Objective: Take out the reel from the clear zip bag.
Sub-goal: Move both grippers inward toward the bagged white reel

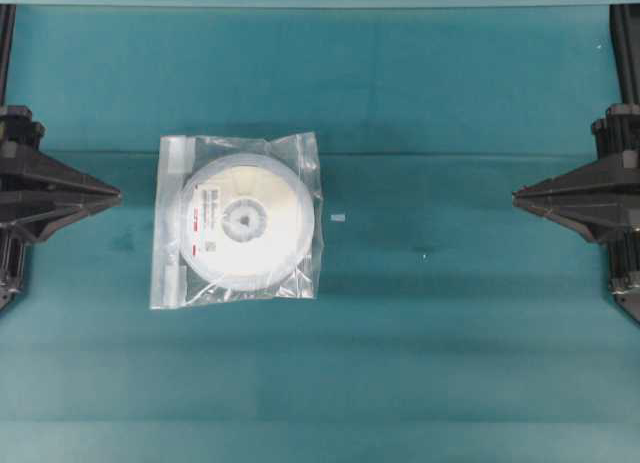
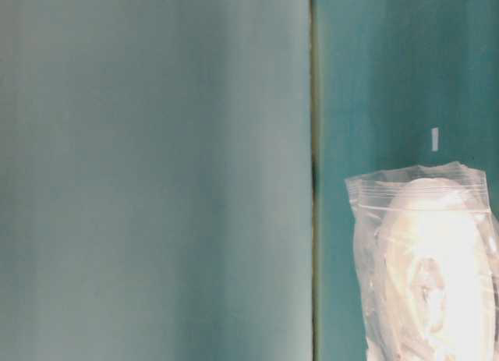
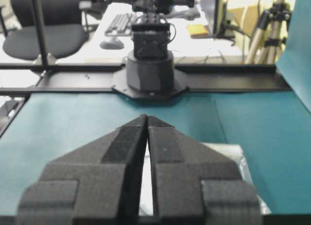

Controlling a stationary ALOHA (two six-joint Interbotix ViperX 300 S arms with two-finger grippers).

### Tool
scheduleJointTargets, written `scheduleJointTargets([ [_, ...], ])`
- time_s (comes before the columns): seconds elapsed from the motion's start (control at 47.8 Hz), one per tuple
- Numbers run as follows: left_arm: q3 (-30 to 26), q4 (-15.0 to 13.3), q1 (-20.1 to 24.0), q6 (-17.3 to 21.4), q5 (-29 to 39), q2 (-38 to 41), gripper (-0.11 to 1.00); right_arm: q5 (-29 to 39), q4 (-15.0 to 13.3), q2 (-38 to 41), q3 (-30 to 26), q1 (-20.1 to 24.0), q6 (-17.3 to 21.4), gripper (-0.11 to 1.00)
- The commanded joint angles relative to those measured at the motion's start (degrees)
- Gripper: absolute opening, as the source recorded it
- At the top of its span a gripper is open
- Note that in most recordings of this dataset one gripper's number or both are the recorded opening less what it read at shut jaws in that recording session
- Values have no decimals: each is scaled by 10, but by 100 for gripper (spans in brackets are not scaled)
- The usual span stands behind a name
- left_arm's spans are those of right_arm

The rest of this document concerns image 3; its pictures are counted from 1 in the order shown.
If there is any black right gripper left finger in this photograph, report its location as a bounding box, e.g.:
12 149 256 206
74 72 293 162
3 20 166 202
16 115 148 225

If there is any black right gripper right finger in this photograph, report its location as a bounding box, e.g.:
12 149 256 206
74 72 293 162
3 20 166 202
148 116 263 225

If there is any clear zip bag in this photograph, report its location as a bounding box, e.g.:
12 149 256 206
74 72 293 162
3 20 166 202
138 142 272 216

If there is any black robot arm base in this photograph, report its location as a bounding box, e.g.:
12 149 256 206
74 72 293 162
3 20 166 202
112 0 189 100

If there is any grey computer mouse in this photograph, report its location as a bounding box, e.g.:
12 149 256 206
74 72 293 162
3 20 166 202
99 37 124 50

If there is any yellow sticky note pad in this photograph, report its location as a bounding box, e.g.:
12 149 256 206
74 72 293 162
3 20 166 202
186 24 209 39

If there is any grey keyboard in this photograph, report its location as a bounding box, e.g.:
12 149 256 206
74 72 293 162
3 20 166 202
104 13 137 37

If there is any teal backdrop sheet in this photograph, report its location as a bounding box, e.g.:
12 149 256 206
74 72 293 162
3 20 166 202
276 0 311 111

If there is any black office chair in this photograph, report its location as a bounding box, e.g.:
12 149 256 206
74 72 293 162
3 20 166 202
2 0 88 61

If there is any black mounting rail frame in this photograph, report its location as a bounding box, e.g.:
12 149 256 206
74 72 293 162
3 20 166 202
0 62 292 138

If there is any beige camera tripod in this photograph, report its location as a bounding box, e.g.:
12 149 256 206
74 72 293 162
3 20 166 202
244 0 292 65

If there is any black vertical frame post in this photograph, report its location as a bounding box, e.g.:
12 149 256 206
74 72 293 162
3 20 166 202
31 0 48 66

